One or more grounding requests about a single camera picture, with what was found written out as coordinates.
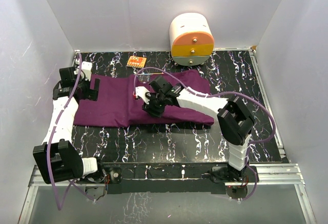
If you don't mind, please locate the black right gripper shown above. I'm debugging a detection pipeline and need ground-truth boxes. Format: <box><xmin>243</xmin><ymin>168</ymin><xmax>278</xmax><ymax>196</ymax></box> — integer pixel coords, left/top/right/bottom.
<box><xmin>142</xmin><ymin>93</ymin><xmax>167</xmax><ymax>117</ymax></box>

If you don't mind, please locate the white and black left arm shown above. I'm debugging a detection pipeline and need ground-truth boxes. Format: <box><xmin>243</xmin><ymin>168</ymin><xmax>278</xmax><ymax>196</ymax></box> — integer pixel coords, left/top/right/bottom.
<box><xmin>33</xmin><ymin>62</ymin><xmax>106</xmax><ymax>184</ymax></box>

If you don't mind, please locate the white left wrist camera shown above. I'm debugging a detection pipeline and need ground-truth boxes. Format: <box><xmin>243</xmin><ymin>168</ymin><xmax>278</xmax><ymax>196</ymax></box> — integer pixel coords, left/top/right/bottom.
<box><xmin>74</xmin><ymin>62</ymin><xmax>92</xmax><ymax>76</ymax></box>

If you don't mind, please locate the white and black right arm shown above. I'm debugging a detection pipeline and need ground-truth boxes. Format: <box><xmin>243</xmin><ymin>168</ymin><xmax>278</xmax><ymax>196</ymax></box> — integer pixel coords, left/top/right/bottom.
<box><xmin>135</xmin><ymin>76</ymin><xmax>255</xmax><ymax>181</ymax></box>

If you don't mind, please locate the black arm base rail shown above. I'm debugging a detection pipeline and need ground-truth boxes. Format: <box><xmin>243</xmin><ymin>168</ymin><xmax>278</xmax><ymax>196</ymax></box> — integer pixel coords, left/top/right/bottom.
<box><xmin>100</xmin><ymin>162</ymin><xmax>259</xmax><ymax>194</ymax></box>

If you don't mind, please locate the orange circuit board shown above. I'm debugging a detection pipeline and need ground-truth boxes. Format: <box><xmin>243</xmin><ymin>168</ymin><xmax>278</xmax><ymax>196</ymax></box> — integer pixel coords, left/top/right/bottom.
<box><xmin>127</xmin><ymin>56</ymin><xmax>147</xmax><ymax>69</ymax></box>

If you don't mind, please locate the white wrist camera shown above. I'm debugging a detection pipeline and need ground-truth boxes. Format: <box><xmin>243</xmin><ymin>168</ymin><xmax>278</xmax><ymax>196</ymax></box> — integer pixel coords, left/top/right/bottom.
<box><xmin>134</xmin><ymin>86</ymin><xmax>149</xmax><ymax>104</ymax></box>
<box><xmin>74</xmin><ymin>62</ymin><xmax>92</xmax><ymax>76</ymax></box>

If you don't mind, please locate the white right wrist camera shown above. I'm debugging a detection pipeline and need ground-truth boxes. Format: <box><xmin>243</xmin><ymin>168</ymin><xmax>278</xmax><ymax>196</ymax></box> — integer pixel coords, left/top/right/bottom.
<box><xmin>134</xmin><ymin>86</ymin><xmax>149</xmax><ymax>104</ymax></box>

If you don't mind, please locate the round three-drawer mini cabinet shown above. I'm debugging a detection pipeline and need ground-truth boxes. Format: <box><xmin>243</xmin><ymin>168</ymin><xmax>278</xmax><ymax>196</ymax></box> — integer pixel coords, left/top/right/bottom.
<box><xmin>169</xmin><ymin>12</ymin><xmax>214</xmax><ymax>66</ymax></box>

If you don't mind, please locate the aluminium frame rail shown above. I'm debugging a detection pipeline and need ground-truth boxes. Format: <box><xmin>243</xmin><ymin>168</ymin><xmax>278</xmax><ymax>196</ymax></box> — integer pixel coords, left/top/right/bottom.
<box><xmin>19</xmin><ymin>164</ymin><xmax>316</xmax><ymax>223</ymax></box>

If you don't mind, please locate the purple cloth drape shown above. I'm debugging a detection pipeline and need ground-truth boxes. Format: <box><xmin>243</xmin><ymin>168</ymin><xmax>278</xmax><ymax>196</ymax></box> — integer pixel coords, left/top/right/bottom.
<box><xmin>73</xmin><ymin>74</ymin><xmax>214</xmax><ymax>128</ymax></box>

